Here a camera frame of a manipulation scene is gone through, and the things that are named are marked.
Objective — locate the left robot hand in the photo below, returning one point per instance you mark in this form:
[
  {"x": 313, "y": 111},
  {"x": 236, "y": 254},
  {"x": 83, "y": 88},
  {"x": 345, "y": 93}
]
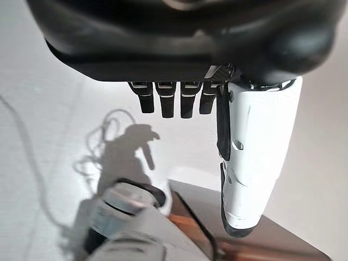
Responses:
[{"x": 174, "y": 40}]

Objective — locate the left grey robot leg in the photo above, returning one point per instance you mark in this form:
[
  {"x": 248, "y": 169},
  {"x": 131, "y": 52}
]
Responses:
[{"x": 130, "y": 239}]

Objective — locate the dark brown wooden stool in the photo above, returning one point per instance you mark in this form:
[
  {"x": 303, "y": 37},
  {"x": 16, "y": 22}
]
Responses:
[{"x": 272, "y": 244}]

